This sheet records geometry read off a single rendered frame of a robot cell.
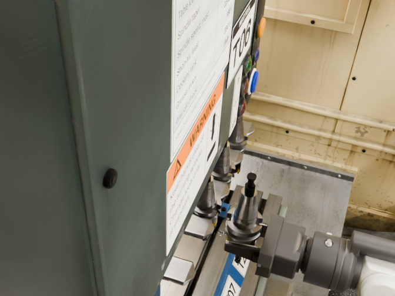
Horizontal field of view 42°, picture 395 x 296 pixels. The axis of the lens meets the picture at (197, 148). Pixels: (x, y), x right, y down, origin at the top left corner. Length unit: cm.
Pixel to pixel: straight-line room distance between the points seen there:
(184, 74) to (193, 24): 4
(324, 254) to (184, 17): 59
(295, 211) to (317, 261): 80
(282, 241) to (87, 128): 67
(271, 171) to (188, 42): 135
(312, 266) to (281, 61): 78
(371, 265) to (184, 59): 59
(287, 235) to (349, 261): 11
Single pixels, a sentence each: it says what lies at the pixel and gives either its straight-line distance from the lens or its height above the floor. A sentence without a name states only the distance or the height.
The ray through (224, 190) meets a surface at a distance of 109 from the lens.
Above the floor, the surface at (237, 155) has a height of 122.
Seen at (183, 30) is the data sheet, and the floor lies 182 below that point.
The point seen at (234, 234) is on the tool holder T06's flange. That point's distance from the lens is 87.
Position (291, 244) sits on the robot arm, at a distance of 89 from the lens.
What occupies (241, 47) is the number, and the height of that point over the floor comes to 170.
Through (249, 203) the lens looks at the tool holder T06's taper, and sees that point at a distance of 83.
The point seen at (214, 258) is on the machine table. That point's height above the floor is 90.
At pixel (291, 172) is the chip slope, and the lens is 171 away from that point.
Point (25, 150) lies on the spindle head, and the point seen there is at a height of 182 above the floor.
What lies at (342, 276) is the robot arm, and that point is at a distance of 88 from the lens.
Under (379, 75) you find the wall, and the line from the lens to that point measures 149.
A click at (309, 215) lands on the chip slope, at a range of 166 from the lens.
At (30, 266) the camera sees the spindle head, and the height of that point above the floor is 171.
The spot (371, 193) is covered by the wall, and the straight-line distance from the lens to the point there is 176.
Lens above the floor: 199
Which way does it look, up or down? 41 degrees down
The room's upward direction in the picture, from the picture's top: 3 degrees clockwise
